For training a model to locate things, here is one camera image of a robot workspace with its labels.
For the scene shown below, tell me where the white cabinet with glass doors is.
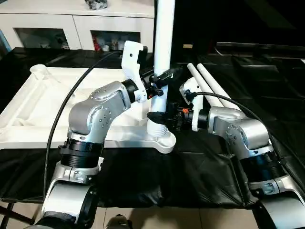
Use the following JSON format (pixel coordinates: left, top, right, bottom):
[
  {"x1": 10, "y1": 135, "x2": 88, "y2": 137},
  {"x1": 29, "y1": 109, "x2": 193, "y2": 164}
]
[{"x1": 0, "y1": 0, "x2": 155, "y2": 52}]

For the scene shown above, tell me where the blue object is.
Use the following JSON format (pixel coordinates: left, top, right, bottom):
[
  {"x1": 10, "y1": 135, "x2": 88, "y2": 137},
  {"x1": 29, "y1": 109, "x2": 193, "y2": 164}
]
[{"x1": 0, "y1": 30, "x2": 12, "y2": 52}]

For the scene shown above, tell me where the white plastic table top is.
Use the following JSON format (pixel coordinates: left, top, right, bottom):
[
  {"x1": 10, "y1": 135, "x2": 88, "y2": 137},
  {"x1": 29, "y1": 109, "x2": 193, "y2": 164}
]
[{"x1": 0, "y1": 63, "x2": 177, "y2": 155}]

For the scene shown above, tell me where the black metal folding stand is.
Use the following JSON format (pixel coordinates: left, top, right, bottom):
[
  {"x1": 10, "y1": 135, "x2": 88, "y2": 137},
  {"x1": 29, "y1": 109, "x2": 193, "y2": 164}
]
[{"x1": 0, "y1": 201, "x2": 33, "y2": 226}]

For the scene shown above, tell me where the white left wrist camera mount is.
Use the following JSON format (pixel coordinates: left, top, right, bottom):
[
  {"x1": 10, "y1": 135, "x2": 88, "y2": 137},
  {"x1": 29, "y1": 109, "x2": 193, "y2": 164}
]
[{"x1": 121, "y1": 40, "x2": 148, "y2": 103}]

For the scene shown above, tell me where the black plastic bag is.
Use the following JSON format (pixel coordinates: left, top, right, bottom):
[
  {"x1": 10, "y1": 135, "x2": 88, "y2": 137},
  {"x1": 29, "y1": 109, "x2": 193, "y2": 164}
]
[{"x1": 84, "y1": 0, "x2": 109, "y2": 10}]

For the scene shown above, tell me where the white plastic table leg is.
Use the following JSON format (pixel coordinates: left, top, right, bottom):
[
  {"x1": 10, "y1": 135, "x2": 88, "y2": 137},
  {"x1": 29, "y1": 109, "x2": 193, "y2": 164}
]
[
  {"x1": 195, "y1": 62, "x2": 242, "y2": 113},
  {"x1": 146, "y1": 0, "x2": 176, "y2": 138},
  {"x1": 187, "y1": 62, "x2": 228, "y2": 109}
]

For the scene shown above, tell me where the black mat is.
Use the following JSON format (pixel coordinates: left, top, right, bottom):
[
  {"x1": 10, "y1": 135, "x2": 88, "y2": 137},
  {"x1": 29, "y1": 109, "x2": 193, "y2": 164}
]
[{"x1": 0, "y1": 46, "x2": 305, "y2": 210}]

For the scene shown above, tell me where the long black bar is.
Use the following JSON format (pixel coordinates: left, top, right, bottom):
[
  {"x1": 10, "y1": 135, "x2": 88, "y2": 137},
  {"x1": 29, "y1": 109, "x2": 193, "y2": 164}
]
[{"x1": 216, "y1": 42, "x2": 305, "y2": 52}]

